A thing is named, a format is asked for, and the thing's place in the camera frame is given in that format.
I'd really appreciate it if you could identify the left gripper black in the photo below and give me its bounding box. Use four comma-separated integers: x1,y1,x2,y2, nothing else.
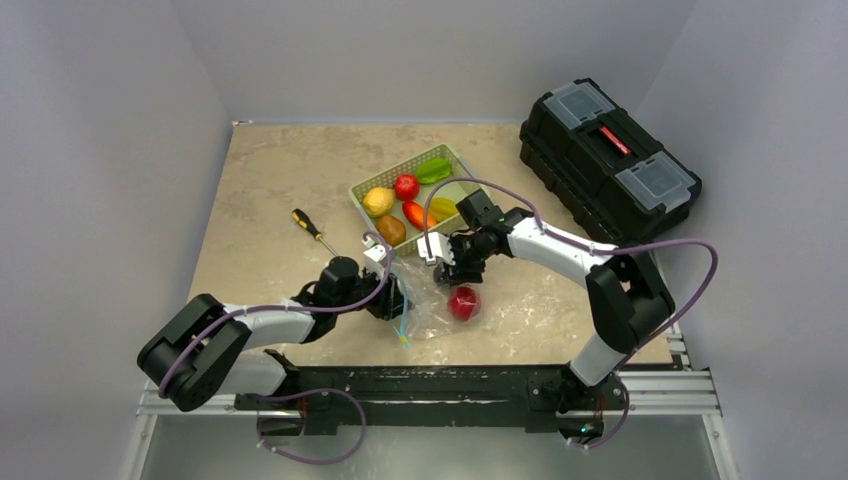
333,263,412,320

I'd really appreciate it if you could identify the yellow fake pepper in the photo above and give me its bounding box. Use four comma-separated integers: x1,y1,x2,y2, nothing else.
428,197,458,223

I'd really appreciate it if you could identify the clear zip top bag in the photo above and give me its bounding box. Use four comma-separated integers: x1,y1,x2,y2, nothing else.
392,257,483,348

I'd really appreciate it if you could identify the red fake apple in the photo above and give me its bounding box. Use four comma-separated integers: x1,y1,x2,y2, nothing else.
447,286,482,323

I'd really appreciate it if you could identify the orange fake carrot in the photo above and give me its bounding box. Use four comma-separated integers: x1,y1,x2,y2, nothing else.
402,201,437,231

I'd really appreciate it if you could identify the brown fake kiwi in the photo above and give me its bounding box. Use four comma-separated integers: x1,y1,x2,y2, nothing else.
376,215,407,247

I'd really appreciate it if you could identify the green fake lime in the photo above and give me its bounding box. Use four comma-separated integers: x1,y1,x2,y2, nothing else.
414,157,453,185

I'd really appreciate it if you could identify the red fake tomato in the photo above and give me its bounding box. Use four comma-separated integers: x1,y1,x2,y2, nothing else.
394,174,420,202

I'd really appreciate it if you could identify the yellow fake lemon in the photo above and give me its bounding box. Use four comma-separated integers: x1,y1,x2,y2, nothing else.
362,187,395,219

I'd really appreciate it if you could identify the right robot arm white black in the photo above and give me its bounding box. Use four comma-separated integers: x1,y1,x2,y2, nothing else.
417,190,675,407

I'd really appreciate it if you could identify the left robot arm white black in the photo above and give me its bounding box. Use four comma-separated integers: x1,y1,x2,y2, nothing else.
136,256,413,412

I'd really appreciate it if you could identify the green plastic basket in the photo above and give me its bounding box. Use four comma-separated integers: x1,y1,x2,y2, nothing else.
348,143,492,258

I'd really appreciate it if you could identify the yellow black screwdriver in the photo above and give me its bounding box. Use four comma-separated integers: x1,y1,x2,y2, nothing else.
292,208,338,257

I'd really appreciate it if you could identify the black toolbox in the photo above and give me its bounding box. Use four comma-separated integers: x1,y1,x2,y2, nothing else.
519,78,703,246

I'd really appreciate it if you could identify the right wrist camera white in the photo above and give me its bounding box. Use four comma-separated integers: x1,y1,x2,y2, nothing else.
416,232,455,266

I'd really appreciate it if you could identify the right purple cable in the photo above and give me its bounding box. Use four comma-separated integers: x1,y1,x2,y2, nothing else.
422,176,720,452

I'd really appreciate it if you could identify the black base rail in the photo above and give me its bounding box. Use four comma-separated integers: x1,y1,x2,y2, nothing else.
235,353,628,440

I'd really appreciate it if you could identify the aluminium frame rail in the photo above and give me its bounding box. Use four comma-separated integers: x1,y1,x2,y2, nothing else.
122,331,740,480

